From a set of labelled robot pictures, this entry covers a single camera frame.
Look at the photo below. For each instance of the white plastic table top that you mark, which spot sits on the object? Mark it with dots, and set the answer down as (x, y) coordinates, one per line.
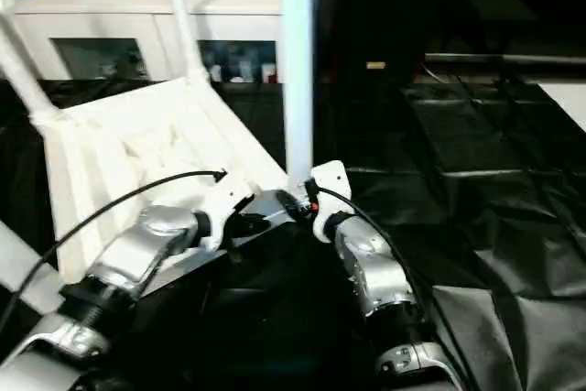
(137, 144)

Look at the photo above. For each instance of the white plastic table leg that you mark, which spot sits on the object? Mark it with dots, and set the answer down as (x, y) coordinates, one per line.
(23, 267)
(298, 52)
(20, 70)
(183, 16)

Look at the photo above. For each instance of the black work surface mat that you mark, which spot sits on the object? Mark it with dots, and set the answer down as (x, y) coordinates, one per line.
(476, 208)

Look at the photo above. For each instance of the white glass-door cabinet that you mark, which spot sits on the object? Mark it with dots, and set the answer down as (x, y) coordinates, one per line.
(110, 6)

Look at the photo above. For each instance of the white flat side panel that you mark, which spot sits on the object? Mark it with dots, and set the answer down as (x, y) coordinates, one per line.
(568, 100)

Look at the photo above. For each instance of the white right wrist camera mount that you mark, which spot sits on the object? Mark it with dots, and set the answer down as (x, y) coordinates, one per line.
(330, 185)

